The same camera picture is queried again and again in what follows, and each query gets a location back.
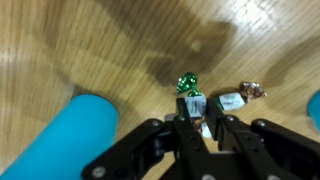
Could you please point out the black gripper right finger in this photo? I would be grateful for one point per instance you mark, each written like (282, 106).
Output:
(233, 136)

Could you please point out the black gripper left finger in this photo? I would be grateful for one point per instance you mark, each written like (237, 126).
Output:
(188, 133)

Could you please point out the green white sweet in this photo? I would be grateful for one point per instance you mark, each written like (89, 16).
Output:
(195, 105)

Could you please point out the blue plastic cup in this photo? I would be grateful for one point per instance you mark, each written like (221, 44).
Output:
(316, 111)
(66, 140)

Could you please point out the brown wrapped candy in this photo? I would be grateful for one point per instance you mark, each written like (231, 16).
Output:
(231, 101)

